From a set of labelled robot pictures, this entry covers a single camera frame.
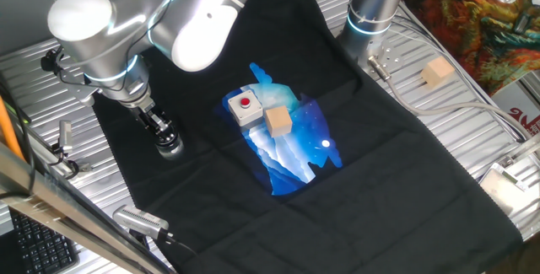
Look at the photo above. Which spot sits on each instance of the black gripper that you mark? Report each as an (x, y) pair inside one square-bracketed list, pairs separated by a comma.
[(145, 118)]

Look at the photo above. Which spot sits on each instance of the clear glass jar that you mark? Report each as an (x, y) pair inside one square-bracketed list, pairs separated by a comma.
[(172, 152)]

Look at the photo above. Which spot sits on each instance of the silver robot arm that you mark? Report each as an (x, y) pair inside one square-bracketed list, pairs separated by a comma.
[(97, 33)]

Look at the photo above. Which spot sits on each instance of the grey box with red button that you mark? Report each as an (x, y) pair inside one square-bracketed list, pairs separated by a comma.
[(246, 111)]

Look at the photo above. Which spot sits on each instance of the wooden cube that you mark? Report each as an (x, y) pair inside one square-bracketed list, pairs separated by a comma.
[(436, 71), (278, 122)]

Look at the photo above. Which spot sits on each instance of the orange tube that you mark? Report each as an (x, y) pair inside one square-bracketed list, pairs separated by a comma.
[(8, 130)]

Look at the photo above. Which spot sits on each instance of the black keyboard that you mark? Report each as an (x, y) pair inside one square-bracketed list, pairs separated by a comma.
[(42, 248)]

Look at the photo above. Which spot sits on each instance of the black cloth with blue print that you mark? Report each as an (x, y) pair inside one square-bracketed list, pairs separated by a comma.
[(379, 181)]

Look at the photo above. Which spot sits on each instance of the colourful patterned cloth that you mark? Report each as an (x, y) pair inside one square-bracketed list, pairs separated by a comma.
[(464, 33)]

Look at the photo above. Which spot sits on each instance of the white flat device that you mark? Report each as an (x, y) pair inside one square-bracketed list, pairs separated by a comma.
[(502, 187)]

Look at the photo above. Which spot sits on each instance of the white panel with red logo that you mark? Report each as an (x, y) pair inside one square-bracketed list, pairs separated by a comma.
[(523, 116)]

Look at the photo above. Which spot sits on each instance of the small dark metal object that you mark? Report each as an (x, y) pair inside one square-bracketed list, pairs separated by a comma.
[(523, 23)]

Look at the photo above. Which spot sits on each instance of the aluminium camera bracket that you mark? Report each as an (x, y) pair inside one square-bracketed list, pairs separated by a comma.
[(84, 167)]

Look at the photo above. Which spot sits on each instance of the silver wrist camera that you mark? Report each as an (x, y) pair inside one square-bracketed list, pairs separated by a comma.
[(82, 90)]

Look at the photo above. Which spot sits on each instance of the small silver exterior camera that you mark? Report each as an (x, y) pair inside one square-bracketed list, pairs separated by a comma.
[(65, 135)]

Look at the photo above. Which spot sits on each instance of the silver ribbed exterior camera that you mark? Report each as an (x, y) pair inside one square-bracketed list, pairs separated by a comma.
[(139, 220)]

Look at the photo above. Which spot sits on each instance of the aluminium frame beam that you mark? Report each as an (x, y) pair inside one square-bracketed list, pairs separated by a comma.
[(63, 219)]

